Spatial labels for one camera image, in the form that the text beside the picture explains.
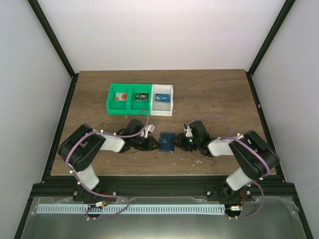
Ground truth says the navy blue card holder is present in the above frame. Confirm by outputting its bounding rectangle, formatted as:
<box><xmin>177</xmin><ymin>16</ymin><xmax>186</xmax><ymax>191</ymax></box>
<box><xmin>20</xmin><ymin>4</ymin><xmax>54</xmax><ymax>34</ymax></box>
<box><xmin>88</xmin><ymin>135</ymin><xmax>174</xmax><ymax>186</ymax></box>
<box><xmin>159</xmin><ymin>132</ymin><xmax>175</xmax><ymax>153</ymax></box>

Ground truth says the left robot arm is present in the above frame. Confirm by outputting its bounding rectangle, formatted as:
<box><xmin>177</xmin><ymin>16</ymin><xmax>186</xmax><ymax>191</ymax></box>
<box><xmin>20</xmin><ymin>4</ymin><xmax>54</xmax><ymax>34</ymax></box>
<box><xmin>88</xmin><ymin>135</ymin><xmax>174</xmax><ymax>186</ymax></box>
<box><xmin>57</xmin><ymin>119</ymin><xmax>160</xmax><ymax>194</ymax></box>

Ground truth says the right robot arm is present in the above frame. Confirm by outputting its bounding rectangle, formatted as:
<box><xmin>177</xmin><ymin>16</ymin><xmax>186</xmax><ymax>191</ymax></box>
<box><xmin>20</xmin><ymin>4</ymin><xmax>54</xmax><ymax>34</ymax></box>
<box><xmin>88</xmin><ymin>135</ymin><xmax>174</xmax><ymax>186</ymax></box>
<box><xmin>172</xmin><ymin>120</ymin><xmax>280</xmax><ymax>199</ymax></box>

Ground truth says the blue card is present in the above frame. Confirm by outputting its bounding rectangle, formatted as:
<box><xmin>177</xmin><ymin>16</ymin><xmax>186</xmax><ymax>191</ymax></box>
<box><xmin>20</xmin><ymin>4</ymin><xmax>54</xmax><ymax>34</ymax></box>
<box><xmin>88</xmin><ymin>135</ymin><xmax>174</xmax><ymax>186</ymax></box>
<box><xmin>155</xmin><ymin>94</ymin><xmax>171</xmax><ymax>103</ymax></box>

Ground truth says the dark green card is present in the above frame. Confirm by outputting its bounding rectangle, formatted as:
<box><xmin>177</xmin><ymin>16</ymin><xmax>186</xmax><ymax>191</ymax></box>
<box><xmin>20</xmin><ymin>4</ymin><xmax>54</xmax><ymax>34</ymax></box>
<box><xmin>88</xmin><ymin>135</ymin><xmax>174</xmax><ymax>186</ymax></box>
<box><xmin>135</xmin><ymin>93</ymin><xmax>149</xmax><ymax>101</ymax></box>

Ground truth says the red white card in bin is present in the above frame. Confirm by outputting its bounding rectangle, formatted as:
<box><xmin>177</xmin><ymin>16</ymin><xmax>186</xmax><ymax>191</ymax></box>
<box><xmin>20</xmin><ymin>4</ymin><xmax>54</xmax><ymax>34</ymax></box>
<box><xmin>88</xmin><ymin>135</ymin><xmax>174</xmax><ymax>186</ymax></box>
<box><xmin>115</xmin><ymin>92</ymin><xmax>128</xmax><ymax>101</ymax></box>

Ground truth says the white bin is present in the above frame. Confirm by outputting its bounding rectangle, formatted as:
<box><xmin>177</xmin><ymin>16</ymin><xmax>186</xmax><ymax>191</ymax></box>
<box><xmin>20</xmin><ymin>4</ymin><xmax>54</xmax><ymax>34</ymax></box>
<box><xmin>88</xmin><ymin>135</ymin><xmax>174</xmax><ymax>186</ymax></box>
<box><xmin>151</xmin><ymin>84</ymin><xmax>173</xmax><ymax>117</ymax></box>

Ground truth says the green bin middle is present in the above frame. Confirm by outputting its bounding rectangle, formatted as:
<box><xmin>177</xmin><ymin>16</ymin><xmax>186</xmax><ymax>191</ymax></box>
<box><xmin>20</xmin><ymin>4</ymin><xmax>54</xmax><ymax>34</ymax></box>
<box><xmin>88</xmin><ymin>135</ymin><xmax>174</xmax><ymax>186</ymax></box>
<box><xmin>129</xmin><ymin>84</ymin><xmax>152</xmax><ymax>115</ymax></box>

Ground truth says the green bin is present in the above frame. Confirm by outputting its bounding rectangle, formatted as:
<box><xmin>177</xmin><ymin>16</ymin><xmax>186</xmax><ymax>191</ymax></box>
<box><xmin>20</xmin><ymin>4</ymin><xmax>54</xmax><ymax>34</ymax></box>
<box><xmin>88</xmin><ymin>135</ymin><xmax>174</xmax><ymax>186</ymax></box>
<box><xmin>129</xmin><ymin>84</ymin><xmax>152</xmax><ymax>115</ymax></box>
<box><xmin>106</xmin><ymin>83</ymin><xmax>132</xmax><ymax>115</ymax></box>

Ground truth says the green bin left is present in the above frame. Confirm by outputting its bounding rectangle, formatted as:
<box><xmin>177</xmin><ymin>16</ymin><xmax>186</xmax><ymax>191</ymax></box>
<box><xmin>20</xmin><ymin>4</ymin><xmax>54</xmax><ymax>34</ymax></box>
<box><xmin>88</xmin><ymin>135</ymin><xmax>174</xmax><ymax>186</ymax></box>
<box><xmin>106</xmin><ymin>83</ymin><xmax>132</xmax><ymax>115</ymax></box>

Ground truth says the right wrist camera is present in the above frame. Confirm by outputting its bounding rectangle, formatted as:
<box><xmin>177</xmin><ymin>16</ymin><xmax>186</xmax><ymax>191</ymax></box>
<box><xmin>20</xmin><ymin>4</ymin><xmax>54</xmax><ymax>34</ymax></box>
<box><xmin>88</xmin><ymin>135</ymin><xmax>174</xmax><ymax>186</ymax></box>
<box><xmin>183</xmin><ymin>123</ymin><xmax>193</xmax><ymax>138</ymax></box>

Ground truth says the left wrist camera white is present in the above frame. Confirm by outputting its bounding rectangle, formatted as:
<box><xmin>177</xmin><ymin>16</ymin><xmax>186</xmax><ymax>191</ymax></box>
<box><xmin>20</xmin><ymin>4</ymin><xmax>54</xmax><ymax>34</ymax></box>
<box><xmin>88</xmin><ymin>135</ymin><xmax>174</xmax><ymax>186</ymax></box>
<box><xmin>141</xmin><ymin>124</ymin><xmax>155</xmax><ymax>138</ymax></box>

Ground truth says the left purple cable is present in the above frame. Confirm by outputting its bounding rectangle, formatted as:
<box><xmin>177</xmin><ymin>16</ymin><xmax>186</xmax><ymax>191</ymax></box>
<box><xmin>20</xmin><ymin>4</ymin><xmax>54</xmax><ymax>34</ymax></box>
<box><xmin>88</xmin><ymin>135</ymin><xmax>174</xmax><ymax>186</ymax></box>
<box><xmin>65</xmin><ymin>109</ymin><xmax>150</xmax><ymax>221</ymax></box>

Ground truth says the black aluminium frame rail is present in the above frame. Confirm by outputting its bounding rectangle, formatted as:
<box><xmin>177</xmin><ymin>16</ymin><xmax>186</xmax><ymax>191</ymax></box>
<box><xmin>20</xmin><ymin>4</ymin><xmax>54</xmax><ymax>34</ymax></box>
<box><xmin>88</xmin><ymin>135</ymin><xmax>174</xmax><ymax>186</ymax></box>
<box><xmin>32</xmin><ymin>175</ymin><xmax>295</xmax><ymax>200</ymax></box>

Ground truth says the light blue slotted cable duct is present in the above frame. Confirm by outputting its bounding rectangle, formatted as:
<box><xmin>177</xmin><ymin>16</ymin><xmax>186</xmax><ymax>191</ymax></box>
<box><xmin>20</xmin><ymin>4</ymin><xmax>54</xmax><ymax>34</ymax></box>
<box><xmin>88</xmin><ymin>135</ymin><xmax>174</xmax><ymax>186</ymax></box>
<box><xmin>36</xmin><ymin>204</ymin><xmax>225</xmax><ymax>215</ymax></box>

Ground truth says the right black frame post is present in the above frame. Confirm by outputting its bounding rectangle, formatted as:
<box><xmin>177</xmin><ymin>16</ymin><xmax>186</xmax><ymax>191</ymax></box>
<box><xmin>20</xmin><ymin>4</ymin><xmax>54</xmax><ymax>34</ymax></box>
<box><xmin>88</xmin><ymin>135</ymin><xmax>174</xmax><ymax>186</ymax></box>
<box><xmin>248</xmin><ymin>0</ymin><xmax>297</xmax><ymax>75</ymax></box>

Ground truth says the black frame post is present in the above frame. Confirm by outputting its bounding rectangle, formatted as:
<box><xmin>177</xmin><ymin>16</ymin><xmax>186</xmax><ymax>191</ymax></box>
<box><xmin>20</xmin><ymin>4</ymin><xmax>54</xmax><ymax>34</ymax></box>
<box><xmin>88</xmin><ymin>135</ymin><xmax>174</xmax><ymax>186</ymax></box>
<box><xmin>26</xmin><ymin>0</ymin><xmax>76</xmax><ymax>78</ymax></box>
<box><xmin>248</xmin><ymin>0</ymin><xmax>297</xmax><ymax>75</ymax></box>

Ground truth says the left black frame post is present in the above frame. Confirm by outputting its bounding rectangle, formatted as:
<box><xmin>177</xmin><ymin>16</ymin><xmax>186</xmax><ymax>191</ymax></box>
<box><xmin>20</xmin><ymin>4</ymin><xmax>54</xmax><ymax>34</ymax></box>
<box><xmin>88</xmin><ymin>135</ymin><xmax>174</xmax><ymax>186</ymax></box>
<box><xmin>26</xmin><ymin>0</ymin><xmax>76</xmax><ymax>78</ymax></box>

